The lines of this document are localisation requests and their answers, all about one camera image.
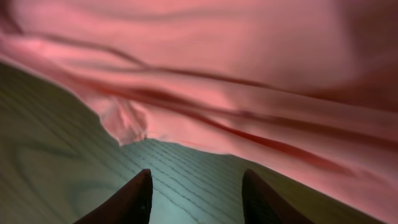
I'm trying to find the pink t-shirt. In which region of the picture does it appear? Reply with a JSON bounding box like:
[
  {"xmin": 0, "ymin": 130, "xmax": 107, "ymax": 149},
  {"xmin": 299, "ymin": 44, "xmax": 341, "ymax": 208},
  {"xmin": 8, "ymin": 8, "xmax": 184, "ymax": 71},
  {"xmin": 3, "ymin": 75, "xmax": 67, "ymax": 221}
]
[{"xmin": 1, "ymin": 0, "xmax": 397, "ymax": 223}]

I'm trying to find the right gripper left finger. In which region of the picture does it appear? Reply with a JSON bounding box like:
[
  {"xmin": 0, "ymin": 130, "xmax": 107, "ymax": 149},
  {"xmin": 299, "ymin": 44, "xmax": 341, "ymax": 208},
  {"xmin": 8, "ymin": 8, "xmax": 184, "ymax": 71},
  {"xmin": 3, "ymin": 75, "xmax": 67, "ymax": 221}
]
[{"xmin": 74, "ymin": 169, "xmax": 153, "ymax": 224}]

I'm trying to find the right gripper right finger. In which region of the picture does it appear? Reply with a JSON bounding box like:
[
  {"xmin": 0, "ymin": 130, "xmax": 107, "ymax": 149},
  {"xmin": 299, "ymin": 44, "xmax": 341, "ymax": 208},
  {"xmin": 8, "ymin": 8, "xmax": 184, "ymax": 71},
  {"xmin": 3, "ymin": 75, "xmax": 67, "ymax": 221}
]
[{"xmin": 241, "ymin": 169, "xmax": 313, "ymax": 224}]

